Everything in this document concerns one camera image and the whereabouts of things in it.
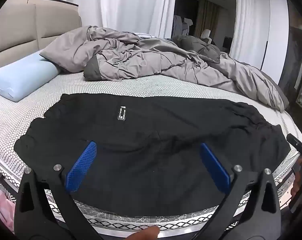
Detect pink cloth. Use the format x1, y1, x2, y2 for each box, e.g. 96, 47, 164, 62
0, 187, 15, 232

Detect beige padded headboard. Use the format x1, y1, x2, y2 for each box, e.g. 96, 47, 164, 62
0, 3, 83, 68

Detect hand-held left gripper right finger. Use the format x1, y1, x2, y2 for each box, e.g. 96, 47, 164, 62
195, 143, 282, 240

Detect brown curtain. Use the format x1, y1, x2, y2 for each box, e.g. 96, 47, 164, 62
193, 0, 220, 40

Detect grey duvet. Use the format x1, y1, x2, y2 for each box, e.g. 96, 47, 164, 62
40, 25, 289, 113

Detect person's left hand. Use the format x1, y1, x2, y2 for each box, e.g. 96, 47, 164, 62
125, 226, 159, 240

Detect person's right hand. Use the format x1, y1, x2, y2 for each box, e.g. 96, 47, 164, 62
290, 164, 302, 198

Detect white patterned mattress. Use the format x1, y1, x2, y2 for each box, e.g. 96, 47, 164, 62
0, 69, 302, 240

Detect hanging clothes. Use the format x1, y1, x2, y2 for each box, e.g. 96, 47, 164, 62
173, 15, 194, 37

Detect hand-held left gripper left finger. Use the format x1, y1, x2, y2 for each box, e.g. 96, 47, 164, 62
15, 141, 101, 240

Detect black pants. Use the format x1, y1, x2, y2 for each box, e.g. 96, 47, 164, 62
14, 93, 291, 218

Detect light blue pillow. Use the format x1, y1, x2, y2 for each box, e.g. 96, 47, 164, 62
0, 52, 61, 102

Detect white curtain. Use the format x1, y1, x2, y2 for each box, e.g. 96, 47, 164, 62
229, 0, 271, 67
98, 0, 178, 35

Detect white chair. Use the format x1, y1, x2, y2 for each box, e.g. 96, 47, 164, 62
200, 29, 213, 45

